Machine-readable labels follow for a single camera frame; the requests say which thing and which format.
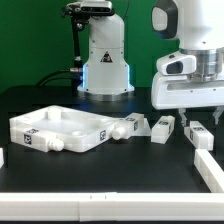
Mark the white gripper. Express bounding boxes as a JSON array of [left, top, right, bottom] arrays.
[[151, 53, 224, 127]]

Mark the white desk top tray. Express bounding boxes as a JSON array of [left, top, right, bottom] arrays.
[[9, 106, 116, 153]]

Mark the white marker sheet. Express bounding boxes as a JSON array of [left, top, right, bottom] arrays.
[[133, 119, 151, 137]]

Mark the white front fence bar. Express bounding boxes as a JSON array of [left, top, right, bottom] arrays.
[[0, 193, 224, 222]]

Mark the black camera stand pole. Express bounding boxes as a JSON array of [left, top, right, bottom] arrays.
[[71, 17, 83, 96]]

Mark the black cable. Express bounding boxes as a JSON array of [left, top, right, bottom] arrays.
[[35, 69, 83, 87]]

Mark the black camera on stand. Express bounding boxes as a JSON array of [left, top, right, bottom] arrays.
[[62, 0, 114, 17]]

